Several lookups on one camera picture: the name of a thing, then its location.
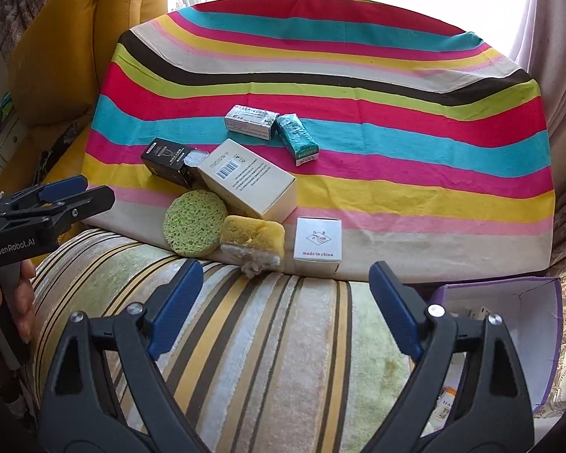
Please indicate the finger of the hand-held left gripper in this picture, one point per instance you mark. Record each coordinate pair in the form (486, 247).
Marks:
(85, 205)
(61, 188)

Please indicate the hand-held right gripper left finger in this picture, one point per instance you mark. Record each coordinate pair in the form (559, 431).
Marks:
(177, 306)

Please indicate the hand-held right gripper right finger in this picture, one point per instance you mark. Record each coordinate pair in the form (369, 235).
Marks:
(396, 306)

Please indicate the round green sponge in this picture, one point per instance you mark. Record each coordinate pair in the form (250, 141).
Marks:
(193, 224)

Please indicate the black box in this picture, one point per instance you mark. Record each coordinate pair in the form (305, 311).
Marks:
(162, 158)

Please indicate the white box diamond logo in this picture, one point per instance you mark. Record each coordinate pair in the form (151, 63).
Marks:
(318, 240)

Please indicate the yellow sponge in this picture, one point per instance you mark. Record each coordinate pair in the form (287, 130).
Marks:
(254, 236)

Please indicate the purple cardboard box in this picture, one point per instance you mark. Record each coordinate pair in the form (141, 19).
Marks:
(537, 330)

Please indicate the large beige box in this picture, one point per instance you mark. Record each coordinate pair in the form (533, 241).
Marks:
(250, 179)

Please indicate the white box green print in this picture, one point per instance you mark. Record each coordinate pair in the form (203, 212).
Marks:
(250, 121)

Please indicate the teal green box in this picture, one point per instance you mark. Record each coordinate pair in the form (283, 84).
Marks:
(296, 139)

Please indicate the person's left hand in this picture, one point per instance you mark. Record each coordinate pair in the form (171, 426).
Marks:
(28, 302)

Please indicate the dark cloth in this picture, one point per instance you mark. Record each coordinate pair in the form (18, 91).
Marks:
(61, 141)

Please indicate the white drawer cabinet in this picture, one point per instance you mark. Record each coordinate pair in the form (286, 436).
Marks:
(9, 137)

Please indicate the striped plush towel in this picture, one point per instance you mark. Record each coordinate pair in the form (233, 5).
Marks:
(273, 363)

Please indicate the yellow armchair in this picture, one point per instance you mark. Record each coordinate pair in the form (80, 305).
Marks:
(66, 33)

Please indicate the floral curtain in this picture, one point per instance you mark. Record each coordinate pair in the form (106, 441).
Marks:
(23, 0)

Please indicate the colourful striped cloth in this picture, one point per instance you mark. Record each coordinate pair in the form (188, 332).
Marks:
(358, 80)

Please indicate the pink curtain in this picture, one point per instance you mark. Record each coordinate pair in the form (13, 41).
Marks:
(556, 56)

